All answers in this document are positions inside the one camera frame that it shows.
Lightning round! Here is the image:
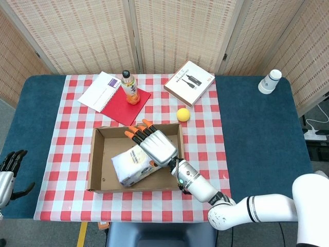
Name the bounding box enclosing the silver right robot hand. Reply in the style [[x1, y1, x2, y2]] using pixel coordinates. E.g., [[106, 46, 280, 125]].
[[124, 118, 179, 167]]

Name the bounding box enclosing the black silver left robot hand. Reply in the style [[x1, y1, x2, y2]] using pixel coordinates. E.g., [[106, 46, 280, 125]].
[[0, 150, 36, 209]]

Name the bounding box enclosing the white packaged item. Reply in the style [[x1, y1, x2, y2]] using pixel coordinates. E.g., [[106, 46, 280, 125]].
[[111, 144, 163, 187]]

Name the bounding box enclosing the open brown cardboard box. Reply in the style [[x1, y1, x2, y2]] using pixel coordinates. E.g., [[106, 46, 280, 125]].
[[86, 122, 185, 194]]

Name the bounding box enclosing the flat white product box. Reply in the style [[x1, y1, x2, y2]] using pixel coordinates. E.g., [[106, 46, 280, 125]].
[[163, 60, 215, 108]]

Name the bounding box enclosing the yellow ball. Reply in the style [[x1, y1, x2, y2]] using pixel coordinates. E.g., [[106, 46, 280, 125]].
[[176, 108, 191, 122]]

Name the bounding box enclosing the red white checkered tablecloth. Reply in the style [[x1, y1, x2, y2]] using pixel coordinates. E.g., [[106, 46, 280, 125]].
[[33, 74, 231, 222]]

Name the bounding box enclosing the red cover spiral notebook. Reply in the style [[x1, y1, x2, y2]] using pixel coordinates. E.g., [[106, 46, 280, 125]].
[[77, 71, 152, 127]]

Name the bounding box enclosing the orange drink bottle black cap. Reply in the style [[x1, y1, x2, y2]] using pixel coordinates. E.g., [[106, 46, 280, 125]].
[[120, 70, 141, 105]]

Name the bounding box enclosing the dark grey robot torso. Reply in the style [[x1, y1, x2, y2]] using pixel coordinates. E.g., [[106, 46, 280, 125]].
[[105, 221, 218, 247]]

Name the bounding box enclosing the teal table cover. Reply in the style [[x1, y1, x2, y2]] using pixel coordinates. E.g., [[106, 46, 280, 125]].
[[0, 74, 314, 219]]

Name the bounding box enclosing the stack of white paper cups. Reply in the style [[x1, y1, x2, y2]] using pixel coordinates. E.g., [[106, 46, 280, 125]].
[[258, 69, 283, 95]]

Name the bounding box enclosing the woven folding screen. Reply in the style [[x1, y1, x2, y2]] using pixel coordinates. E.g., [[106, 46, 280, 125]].
[[0, 0, 329, 118]]

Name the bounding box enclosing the white power strip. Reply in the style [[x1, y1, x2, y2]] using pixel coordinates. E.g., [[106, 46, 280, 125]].
[[303, 130, 327, 141]]

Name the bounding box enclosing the white power cable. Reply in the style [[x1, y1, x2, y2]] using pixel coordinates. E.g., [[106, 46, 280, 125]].
[[305, 102, 329, 134]]

